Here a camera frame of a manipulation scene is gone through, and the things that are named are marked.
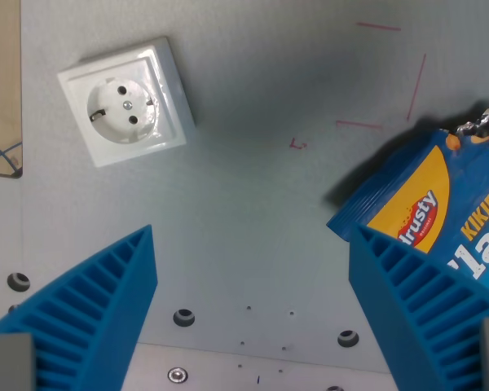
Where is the blue cable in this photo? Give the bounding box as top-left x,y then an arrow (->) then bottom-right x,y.
0,141 -> 23,171

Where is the blue peanut snack bag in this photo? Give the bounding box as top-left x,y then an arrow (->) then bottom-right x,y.
326,104 -> 489,297

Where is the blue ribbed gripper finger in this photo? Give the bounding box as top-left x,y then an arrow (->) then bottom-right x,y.
0,224 -> 159,391
348,222 -> 489,391

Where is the white wall power socket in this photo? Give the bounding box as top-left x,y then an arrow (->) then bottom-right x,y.
56,36 -> 196,168

